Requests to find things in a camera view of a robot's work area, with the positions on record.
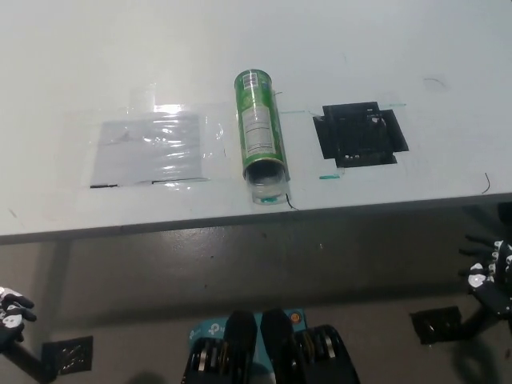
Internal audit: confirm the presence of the black table leg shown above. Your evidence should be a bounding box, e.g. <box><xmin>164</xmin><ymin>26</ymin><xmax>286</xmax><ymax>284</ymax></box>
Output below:
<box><xmin>459</xmin><ymin>296</ymin><xmax>496</xmax><ymax>338</ymax></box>
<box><xmin>0</xmin><ymin>342</ymin><xmax>55</xmax><ymax>382</ymax></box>

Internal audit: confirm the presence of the green cylindrical chips can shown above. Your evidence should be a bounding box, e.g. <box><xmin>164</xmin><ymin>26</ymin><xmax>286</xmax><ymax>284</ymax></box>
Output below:
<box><xmin>234</xmin><ymin>69</ymin><xmax>288</xmax><ymax>179</ymax></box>

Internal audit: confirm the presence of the black tape patch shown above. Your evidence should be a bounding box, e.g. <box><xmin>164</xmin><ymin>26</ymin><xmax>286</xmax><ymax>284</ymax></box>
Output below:
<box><xmin>312</xmin><ymin>100</ymin><xmax>410</xmax><ymax>170</ymax></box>

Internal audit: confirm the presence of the black teal robot torso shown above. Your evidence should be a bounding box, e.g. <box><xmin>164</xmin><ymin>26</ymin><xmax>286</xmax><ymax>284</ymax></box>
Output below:
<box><xmin>182</xmin><ymin>306</ymin><xmax>361</xmax><ymax>384</ymax></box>

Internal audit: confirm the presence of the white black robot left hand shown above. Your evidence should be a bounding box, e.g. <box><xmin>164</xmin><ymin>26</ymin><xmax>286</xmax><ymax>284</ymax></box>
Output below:
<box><xmin>0</xmin><ymin>286</ymin><xmax>38</xmax><ymax>354</ymax></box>

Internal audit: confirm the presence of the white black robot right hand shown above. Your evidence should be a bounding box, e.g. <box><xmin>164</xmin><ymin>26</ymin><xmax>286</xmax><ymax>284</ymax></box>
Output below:
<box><xmin>458</xmin><ymin>234</ymin><xmax>512</xmax><ymax>322</ymax></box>

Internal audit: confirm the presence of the clear plastic film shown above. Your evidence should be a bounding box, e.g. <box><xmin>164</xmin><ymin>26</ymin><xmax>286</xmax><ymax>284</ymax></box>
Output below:
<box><xmin>63</xmin><ymin>81</ymin><xmax>235</xmax><ymax>191</ymax></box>

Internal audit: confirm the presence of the clear plastic sheet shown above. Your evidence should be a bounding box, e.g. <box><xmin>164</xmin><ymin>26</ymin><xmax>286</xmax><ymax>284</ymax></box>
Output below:
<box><xmin>90</xmin><ymin>111</ymin><xmax>203</xmax><ymax>188</ymax></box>

